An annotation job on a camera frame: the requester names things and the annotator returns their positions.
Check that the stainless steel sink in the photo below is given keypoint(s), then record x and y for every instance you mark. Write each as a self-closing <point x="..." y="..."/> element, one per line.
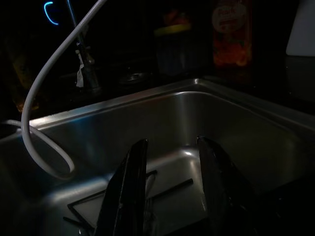
<point x="221" y="118"/>

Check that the red scrubber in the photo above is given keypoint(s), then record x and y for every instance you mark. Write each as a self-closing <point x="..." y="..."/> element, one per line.
<point x="176" y="17"/>

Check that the round metal sink hole cover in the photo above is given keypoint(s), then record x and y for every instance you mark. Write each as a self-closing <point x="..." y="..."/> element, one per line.
<point x="133" y="78"/>

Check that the orange soap pump bottle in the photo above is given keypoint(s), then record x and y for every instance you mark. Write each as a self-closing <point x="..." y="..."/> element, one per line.
<point x="231" y="37"/>

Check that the dark sponge holder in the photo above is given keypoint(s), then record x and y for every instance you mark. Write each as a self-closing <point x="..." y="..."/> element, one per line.
<point x="172" y="54"/>

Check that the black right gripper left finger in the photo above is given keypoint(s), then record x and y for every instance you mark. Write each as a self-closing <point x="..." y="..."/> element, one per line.
<point x="128" y="196"/>

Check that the white cutting board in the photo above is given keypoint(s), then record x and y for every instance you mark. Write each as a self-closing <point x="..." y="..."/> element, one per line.
<point x="302" y="29"/>

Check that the chrome faucet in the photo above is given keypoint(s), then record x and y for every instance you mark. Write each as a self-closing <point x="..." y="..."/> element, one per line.
<point x="85" y="61"/>

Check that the yellow sponge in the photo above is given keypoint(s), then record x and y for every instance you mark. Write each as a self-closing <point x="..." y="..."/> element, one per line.
<point x="172" y="29"/>

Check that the olive oil bottle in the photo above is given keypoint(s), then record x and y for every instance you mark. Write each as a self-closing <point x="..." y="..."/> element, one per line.
<point x="24" y="93"/>

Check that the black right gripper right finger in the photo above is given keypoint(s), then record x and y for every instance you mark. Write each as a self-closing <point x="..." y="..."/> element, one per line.
<point x="221" y="191"/>

